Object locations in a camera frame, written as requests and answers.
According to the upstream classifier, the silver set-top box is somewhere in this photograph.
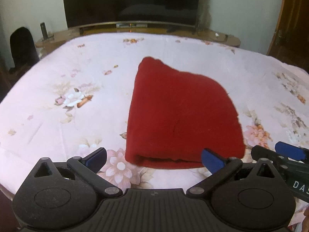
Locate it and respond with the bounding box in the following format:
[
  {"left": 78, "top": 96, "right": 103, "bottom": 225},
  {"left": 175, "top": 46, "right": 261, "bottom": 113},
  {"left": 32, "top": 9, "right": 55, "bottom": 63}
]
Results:
[{"left": 116, "top": 23, "right": 148, "bottom": 28}]

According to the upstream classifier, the white floral bed sheet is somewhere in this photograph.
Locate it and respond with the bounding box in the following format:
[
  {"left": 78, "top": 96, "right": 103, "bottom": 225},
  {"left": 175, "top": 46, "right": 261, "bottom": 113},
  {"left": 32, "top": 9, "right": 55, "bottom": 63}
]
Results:
[{"left": 0, "top": 32, "right": 309, "bottom": 232}]

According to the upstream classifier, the dark arched object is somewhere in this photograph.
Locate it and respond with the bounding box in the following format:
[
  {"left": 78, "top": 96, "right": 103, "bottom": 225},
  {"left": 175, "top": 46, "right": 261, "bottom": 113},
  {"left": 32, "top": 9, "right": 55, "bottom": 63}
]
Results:
[{"left": 9, "top": 27, "right": 39, "bottom": 74}]

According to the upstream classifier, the red knitted garment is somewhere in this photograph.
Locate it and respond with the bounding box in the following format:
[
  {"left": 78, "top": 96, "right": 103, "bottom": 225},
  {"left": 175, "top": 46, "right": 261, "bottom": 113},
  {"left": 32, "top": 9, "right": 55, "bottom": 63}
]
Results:
[{"left": 125, "top": 57, "right": 245, "bottom": 169}]

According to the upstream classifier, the black remote control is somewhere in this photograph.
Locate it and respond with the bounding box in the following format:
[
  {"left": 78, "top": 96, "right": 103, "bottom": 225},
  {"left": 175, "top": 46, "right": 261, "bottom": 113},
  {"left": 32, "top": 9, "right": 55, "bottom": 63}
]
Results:
[{"left": 40, "top": 22, "right": 48, "bottom": 40}]

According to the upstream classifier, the brown wooden door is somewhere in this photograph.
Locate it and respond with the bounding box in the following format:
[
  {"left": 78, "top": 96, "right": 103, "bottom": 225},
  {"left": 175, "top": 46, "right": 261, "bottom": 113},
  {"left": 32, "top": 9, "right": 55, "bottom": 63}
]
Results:
[{"left": 267, "top": 0, "right": 309, "bottom": 72}]

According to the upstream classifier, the person's hand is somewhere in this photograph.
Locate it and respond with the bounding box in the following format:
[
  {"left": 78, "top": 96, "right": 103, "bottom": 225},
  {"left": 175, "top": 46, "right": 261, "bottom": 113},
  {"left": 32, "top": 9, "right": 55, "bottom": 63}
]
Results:
[{"left": 301, "top": 207, "right": 309, "bottom": 232}]

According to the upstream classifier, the wooden TV stand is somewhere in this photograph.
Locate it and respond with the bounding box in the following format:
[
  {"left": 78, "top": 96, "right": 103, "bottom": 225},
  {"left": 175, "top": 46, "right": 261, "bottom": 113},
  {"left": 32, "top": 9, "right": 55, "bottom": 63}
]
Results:
[{"left": 35, "top": 21, "right": 241, "bottom": 53}]

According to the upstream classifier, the black flat screen television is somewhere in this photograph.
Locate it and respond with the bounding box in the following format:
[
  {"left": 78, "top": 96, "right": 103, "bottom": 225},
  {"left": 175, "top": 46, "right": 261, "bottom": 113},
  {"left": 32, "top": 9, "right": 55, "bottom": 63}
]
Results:
[{"left": 63, "top": 0, "right": 199, "bottom": 27}]

